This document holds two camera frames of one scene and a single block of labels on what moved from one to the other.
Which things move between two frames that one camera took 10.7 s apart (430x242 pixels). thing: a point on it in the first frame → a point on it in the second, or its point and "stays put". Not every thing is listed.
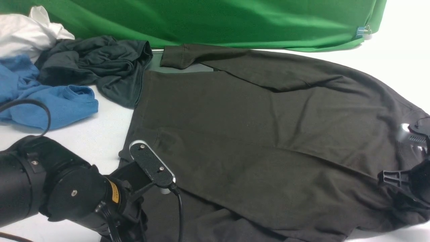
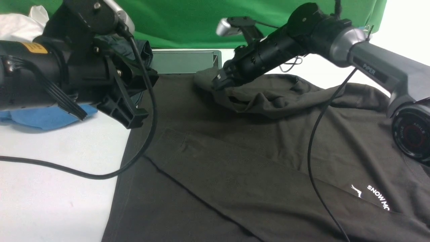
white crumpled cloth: [28, 34] stays put
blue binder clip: [361, 30] stays put
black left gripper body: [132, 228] → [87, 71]
